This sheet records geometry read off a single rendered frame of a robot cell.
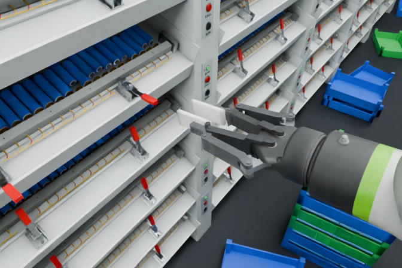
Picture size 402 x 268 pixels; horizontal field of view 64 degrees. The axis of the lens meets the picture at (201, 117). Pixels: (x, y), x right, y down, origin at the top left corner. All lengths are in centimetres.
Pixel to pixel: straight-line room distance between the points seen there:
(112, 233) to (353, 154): 66
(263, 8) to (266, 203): 89
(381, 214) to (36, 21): 50
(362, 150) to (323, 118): 162
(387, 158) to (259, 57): 79
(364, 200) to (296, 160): 9
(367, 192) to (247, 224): 112
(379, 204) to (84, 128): 47
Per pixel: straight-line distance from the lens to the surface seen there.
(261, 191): 158
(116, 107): 64
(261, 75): 131
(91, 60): 69
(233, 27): 89
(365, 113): 208
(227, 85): 99
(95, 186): 75
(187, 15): 71
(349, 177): 39
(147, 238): 109
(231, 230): 146
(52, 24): 52
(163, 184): 96
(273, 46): 120
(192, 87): 80
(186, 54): 75
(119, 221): 91
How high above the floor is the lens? 128
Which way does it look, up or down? 42 degrees down
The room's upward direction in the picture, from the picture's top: straight up
